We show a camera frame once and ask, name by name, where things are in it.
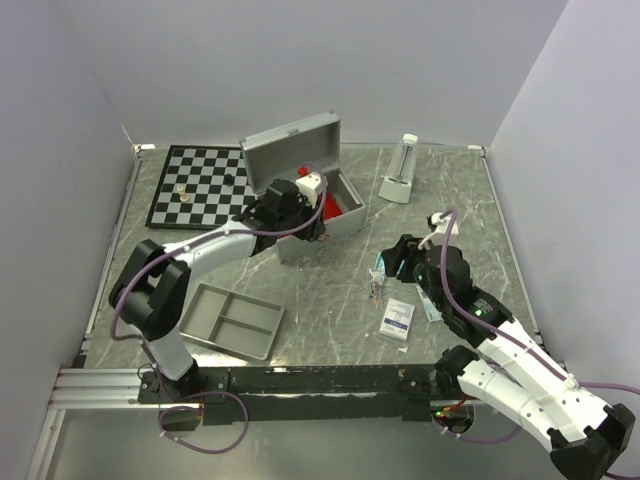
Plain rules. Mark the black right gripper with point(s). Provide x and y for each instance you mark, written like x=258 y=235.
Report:
x=409 y=249

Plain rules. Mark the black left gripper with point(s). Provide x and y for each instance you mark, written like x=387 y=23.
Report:
x=311 y=213

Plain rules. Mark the teal alcohol wipe packet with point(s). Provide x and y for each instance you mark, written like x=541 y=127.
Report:
x=380 y=265

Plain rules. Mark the clear bag of swabs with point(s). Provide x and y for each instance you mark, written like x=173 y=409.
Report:
x=377 y=279

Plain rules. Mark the grey metal first-aid case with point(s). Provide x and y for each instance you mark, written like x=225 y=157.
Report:
x=305 y=153

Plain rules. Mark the blue white bandage packet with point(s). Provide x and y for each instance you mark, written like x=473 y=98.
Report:
x=432 y=313

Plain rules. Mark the white gauze pad packet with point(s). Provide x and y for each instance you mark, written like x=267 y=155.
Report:
x=397 y=319

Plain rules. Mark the grey divided plastic tray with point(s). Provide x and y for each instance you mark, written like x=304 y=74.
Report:
x=231 y=322

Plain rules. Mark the red fabric zipper pouch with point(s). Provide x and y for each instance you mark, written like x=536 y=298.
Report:
x=331 y=208

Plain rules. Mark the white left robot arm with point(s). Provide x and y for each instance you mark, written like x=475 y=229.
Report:
x=150 y=292

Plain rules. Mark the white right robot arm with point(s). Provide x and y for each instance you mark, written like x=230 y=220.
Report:
x=501 y=365

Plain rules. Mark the white metronome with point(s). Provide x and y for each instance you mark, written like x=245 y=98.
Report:
x=398 y=180

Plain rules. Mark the black and white chessboard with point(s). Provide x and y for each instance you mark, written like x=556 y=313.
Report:
x=201 y=169

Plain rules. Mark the cream chess piece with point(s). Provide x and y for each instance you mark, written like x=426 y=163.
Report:
x=182 y=194

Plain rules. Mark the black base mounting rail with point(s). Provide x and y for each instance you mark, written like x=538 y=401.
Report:
x=226 y=395

